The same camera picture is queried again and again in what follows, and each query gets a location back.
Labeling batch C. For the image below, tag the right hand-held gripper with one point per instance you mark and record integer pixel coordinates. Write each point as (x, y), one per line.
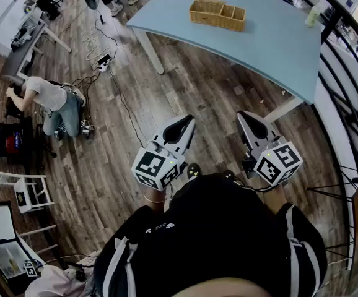
(275, 166)

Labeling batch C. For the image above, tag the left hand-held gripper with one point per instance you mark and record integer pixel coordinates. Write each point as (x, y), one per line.
(154, 166)

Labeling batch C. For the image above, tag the wicker tissue box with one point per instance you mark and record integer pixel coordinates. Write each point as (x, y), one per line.
(216, 18)

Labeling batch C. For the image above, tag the person's left forearm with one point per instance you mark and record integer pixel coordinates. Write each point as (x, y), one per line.
(154, 207)

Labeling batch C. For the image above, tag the person's right forearm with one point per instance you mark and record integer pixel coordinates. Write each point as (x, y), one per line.
(281, 200)

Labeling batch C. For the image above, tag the person's black shoe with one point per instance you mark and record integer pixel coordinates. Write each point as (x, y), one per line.
(229, 174)
(194, 170)

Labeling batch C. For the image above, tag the white table leg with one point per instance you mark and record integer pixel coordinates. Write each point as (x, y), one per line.
(151, 53)
(285, 107)

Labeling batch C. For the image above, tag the white power strip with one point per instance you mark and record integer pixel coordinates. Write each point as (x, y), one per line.
(103, 67)

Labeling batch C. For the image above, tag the person's black shirt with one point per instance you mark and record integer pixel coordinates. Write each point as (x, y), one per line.
(216, 234)

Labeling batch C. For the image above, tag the black phone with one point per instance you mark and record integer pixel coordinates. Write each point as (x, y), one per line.
(104, 59)

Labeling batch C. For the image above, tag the pale green bottle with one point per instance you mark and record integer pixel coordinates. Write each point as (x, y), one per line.
(313, 15)

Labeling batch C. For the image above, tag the light blue table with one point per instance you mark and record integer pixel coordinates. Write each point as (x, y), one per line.
(332, 26)

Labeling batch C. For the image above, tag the white step stool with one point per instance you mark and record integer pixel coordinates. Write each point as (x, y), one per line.
(24, 196)

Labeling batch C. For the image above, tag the grey desk with white legs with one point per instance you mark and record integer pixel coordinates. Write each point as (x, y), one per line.
(21, 53)

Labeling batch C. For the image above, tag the pink cloth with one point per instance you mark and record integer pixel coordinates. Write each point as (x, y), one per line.
(52, 278)

